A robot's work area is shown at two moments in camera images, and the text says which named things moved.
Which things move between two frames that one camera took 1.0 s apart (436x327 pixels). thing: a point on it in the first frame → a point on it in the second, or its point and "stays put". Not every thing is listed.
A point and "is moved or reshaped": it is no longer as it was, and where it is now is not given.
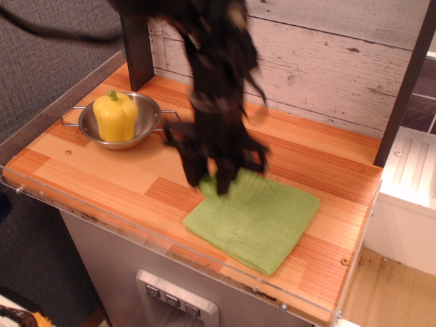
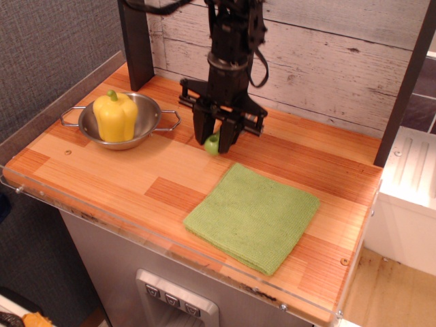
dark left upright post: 135,29 stays put
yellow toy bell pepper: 116,116 stays put
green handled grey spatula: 208,185 is moved or reshaped
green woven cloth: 257,220 stays put
